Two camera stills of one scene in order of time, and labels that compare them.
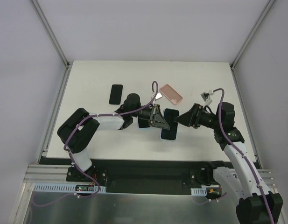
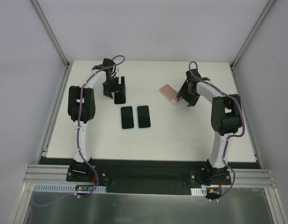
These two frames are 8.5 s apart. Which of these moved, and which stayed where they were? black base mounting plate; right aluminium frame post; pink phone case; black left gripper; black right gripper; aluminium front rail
Moved: black left gripper; black right gripper
Stayed: black base mounting plate; pink phone case; right aluminium frame post; aluminium front rail
